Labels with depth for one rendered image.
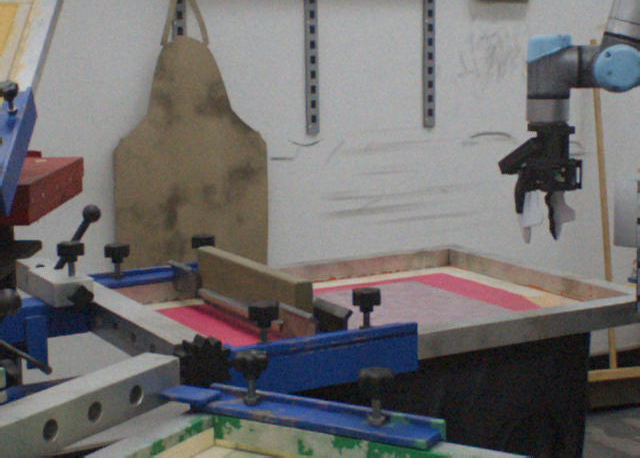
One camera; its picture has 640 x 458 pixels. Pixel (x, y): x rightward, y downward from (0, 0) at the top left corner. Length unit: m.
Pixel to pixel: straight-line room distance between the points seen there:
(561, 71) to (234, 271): 0.66
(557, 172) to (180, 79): 2.03
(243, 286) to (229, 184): 2.14
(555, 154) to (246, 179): 2.07
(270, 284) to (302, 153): 2.41
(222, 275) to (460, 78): 2.68
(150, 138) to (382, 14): 0.98
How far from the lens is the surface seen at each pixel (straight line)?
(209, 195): 4.04
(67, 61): 3.92
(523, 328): 1.89
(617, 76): 2.05
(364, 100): 4.37
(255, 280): 1.91
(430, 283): 2.30
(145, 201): 3.96
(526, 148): 2.23
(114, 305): 1.78
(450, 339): 1.82
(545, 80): 2.19
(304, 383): 1.69
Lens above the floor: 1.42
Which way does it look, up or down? 8 degrees down
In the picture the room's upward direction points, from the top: 1 degrees counter-clockwise
